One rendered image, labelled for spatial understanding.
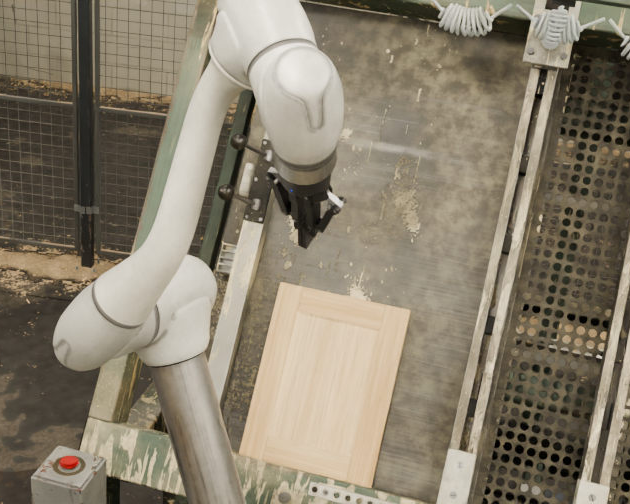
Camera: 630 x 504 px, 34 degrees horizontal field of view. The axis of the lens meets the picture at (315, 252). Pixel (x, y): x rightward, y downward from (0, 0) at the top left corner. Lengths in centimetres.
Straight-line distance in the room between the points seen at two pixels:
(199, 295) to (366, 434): 70
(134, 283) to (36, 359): 283
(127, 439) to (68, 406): 165
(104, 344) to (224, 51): 51
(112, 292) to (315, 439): 90
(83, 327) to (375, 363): 90
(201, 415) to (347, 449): 61
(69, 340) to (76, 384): 253
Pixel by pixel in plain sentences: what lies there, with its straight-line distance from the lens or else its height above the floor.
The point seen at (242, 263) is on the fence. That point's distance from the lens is 239.
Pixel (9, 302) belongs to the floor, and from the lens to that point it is 477.
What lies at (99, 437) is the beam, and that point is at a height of 88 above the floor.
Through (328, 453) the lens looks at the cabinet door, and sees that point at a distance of 234.
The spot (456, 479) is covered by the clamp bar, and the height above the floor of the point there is 98.
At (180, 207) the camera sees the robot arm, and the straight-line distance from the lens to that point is 149.
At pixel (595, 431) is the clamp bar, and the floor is 111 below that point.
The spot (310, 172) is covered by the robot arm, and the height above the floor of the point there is 184.
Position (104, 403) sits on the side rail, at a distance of 245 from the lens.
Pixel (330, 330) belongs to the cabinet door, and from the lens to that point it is 235.
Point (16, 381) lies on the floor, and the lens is 423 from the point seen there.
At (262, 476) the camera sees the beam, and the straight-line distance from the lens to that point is 234.
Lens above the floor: 236
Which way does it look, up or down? 26 degrees down
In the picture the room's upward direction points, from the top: 6 degrees clockwise
